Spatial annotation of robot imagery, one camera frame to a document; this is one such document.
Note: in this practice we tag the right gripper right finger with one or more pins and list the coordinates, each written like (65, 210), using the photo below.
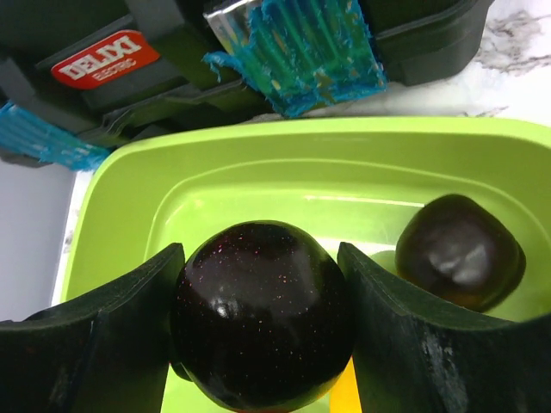
(416, 352)

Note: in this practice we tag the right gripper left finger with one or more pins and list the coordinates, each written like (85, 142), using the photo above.
(107, 350)

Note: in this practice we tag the dark brown fake fruit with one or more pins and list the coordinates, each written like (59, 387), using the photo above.
(456, 250)

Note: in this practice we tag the dark fake eggplant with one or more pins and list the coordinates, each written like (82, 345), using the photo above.
(262, 319)

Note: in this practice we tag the yellow fake mango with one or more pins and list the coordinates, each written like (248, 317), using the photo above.
(344, 396)

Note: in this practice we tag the green plastic basin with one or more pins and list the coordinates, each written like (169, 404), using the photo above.
(356, 179)

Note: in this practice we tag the black plastic toolbox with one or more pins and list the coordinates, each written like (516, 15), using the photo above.
(81, 78)

